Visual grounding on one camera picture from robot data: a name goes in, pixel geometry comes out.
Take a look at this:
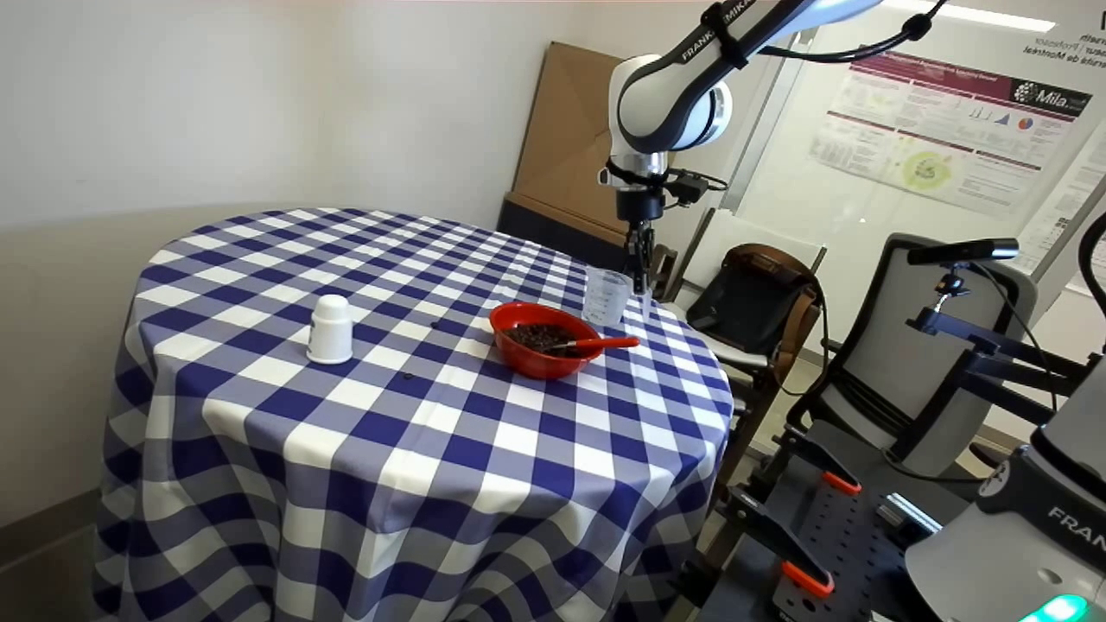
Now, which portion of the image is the grey office chair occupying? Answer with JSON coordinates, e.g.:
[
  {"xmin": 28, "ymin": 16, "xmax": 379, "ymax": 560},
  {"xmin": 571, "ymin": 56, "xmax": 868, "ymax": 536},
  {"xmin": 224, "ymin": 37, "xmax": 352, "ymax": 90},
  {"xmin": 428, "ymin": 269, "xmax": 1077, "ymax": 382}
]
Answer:
[{"xmin": 790, "ymin": 233, "xmax": 1039, "ymax": 479}]

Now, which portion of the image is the blue white checkered tablecloth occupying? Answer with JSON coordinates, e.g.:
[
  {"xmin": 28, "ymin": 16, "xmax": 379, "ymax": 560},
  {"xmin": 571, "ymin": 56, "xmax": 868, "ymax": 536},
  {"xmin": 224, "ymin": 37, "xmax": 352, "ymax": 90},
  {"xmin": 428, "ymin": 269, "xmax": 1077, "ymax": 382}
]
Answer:
[{"xmin": 92, "ymin": 204, "xmax": 739, "ymax": 622}]

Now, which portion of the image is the clear plastic measuring jar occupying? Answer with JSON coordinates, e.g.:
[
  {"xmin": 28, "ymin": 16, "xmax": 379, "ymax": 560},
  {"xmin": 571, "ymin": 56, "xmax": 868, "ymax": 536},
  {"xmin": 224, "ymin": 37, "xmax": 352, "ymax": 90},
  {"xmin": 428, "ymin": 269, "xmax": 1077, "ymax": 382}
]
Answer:
[{"xmin": 581, "ymin": 267, "xmax": 637, "ymax": 335}]

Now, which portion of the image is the black clamp orange handle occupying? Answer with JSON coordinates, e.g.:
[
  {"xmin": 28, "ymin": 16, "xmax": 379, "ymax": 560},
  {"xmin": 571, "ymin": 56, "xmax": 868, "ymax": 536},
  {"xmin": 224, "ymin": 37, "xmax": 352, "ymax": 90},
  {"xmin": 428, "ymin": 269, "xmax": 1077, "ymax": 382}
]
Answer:
[
  {"xmin": 790, "ymin": 428, "xmax": 864, "ymax": 500},
  {"xmin": 736, "ymin": 489, "xmax": 838, "ymax": 606}
]

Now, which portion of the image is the flat brown cardboard sheet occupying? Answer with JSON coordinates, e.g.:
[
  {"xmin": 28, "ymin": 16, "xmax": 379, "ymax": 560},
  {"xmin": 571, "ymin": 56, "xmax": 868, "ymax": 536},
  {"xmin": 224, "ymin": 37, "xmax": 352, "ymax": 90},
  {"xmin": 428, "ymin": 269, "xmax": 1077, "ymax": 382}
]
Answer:
[{"xmin": 503, "ymin": 43, "xmax": 701, "ymax": 253}]

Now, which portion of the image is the black low cabinet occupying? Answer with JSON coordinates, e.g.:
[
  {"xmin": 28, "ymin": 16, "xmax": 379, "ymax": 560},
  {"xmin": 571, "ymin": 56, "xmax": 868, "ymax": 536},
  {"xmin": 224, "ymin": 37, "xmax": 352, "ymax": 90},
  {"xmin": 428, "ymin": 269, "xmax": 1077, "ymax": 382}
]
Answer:
[{"xmin": 495, "ymin": 200, "xmax": 644, "ymax": 280}]

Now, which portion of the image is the dark food in bowl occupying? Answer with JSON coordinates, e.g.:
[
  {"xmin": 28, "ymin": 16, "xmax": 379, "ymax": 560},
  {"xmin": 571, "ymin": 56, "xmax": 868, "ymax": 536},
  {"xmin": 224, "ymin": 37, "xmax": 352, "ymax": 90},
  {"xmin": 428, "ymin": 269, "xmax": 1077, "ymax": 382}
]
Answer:
[{"xmin": 503, "ymin": 322, "xmax": 583, "ymax": 356}]

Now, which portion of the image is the red bowl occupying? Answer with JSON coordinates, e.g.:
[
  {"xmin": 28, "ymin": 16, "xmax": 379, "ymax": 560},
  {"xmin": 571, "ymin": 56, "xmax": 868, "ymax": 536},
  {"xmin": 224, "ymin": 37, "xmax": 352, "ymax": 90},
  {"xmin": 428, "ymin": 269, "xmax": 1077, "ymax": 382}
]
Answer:
[{"xmin": 487, "ymin": 302, "xmax": 607, "ymax": 383}]

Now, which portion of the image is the white paper poster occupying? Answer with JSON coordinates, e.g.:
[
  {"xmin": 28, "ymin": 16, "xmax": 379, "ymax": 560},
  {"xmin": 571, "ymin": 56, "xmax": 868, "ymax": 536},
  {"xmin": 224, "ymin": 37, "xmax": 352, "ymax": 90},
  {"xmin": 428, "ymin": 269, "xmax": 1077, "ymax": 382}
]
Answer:
[{"xmin": 1017, "ymin": 0, "xmax": 1106, "ymax": 77}]

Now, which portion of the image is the red spoon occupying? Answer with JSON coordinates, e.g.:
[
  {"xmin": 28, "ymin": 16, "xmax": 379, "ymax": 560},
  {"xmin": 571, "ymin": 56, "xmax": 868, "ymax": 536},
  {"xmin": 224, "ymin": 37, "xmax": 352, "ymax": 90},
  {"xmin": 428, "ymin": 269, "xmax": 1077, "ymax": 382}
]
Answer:
[{"xmin": 550, "ymin": 332, "xmax": 644, "ymax": 360}]

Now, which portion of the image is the chair with black bag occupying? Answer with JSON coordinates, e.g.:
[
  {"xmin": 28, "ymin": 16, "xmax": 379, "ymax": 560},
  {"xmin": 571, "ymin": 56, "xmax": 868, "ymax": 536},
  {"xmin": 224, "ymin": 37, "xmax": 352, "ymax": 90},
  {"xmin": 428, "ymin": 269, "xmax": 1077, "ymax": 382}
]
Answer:
[{"xmin": 683, "ymin": 240, "xmax": 830, "ymax": 465}]

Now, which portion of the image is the wall poster with red header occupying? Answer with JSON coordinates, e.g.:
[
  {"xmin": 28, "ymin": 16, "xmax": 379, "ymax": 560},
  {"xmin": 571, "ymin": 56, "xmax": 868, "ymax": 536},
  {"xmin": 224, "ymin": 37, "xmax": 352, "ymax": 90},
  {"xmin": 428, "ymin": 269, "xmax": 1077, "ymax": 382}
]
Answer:
[{"xmin": 805, "ymin": 43, "xmax": 1100, "ymax": 219}]

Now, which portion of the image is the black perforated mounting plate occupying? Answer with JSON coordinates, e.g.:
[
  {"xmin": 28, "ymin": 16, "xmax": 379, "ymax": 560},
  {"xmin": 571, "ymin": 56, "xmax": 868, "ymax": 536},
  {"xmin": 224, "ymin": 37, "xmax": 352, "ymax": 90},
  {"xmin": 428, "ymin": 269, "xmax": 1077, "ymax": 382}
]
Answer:
[{"xmin": 693, "ymin": 443, "xmax": 980, "ymax": 622}]

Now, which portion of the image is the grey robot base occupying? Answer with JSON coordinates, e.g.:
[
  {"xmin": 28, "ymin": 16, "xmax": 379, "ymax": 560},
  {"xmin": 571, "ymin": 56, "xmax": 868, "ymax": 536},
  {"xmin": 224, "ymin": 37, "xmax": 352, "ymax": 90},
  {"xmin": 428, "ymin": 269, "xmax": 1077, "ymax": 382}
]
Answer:
[{"xmin": 903, "ymin": 341, "xmax": 1106, "ymax": 622}]

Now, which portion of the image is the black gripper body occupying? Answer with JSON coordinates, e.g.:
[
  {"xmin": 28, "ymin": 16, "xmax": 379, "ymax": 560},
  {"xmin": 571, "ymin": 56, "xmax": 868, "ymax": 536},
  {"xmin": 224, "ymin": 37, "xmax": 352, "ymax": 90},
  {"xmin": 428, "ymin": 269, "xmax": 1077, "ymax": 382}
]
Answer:
[{"xmin": 619, "ymin": 184, "xmax": 670, "ymax": 240}]

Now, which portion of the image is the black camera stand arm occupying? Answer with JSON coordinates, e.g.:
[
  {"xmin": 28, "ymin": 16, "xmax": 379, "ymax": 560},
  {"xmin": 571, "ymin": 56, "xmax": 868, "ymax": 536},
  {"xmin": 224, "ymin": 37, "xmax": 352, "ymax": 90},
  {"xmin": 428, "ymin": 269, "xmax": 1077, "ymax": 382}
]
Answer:
[{"xmin": 905, "ymin": 267, "xmax": 1092, "ymax": 428}]

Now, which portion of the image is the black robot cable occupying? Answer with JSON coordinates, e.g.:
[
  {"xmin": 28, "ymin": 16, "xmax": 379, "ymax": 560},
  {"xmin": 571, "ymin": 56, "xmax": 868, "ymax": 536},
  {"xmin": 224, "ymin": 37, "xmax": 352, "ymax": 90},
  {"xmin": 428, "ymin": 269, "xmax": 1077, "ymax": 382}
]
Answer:
[{"xmin": 755, "ymin": 0, "xmax": 954, "ymax": 67}]

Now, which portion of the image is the small white cup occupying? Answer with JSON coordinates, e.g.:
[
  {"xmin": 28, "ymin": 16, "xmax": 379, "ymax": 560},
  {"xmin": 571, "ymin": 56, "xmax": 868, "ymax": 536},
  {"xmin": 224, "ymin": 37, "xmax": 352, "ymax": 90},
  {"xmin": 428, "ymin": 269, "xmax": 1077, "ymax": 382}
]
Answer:
[{"xmin": 305, "ymin": 290, "xmax": 358, "ymax": 371}]

